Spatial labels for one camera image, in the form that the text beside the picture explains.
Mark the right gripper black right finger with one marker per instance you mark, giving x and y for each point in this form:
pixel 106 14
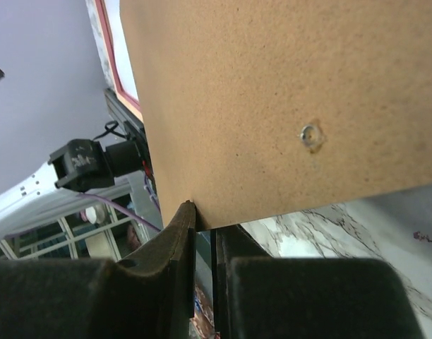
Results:
pixel 256 295

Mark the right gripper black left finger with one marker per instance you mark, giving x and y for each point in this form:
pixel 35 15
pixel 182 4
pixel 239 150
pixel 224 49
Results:
pixel 149 294

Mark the brown fibreboard backing board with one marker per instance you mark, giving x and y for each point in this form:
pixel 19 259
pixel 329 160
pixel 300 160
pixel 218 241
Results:
pixel 261 108

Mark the pink wooden picture frame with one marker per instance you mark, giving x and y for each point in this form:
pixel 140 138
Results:
pixel 103 25

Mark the building photo print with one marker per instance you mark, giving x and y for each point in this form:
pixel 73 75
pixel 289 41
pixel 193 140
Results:
pixel 121 57

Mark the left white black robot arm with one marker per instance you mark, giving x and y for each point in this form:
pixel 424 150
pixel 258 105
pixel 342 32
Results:
pixel 80 167

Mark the brown snack wrapper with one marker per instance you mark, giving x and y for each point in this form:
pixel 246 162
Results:
pixel 202 324

